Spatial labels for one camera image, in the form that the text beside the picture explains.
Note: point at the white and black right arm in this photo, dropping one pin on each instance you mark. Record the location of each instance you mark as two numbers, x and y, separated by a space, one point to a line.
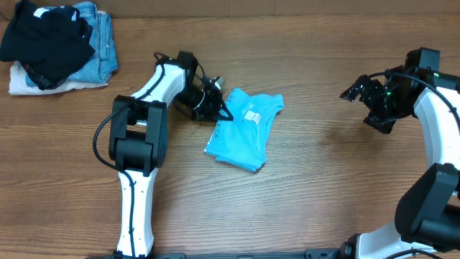
425 222

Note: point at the black folded garment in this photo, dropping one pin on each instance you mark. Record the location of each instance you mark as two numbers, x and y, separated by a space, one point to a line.
50 44

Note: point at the white folded garment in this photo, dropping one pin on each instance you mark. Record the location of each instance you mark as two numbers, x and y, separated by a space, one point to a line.
19 87

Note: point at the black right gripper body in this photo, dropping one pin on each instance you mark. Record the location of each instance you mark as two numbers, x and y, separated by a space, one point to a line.
386 105

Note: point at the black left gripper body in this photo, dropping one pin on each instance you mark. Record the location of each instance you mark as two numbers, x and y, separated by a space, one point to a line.
204 105

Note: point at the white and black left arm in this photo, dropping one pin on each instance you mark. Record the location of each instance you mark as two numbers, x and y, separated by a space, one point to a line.
138 140

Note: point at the light blue printed t-shirt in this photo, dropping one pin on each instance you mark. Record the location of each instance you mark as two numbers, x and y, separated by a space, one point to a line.
242 141

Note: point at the blue denim jeans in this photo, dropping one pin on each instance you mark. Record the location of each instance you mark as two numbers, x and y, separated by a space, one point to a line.
103 62

